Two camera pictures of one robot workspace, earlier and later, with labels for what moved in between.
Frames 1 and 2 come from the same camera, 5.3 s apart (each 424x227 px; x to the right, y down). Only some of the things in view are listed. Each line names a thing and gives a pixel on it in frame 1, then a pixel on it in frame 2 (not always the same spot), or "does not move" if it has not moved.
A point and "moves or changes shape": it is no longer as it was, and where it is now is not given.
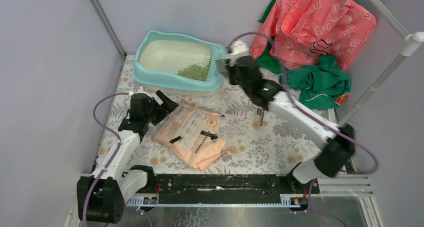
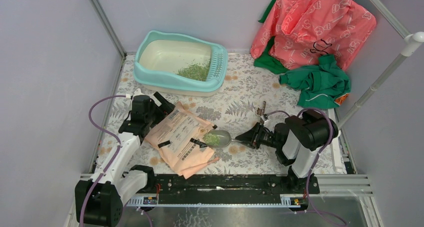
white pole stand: (412, 40) does not move
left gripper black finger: (169, 105) does not move
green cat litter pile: (196, 70) does not move
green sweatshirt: (321, 86) does not move
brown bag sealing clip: (260, 112) does not move
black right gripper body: (234, 80) -> (267, 138)
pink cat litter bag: (193, 133) moves or changes shape
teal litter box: (172, 64) does not move
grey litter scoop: (221, 67) -> (217, 138)
